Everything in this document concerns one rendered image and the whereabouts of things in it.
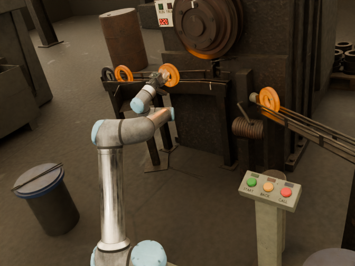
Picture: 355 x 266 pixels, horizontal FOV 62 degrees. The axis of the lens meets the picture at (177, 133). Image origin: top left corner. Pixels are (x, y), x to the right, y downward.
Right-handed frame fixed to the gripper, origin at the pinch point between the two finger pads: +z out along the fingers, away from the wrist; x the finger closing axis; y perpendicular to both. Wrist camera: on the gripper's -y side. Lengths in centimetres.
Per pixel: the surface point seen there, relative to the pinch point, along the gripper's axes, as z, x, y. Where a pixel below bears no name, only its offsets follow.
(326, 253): -70, -114, -25
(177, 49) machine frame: 32.9, 15.3, -5.3
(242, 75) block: 14.9, -45.1, -10.6
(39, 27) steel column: 253, 623, -100
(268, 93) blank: -1, -68, -9
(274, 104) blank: -5, -72, -13
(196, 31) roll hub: 14.8, -21.2, 20.4
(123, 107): -20.3, 38.4, -20.0
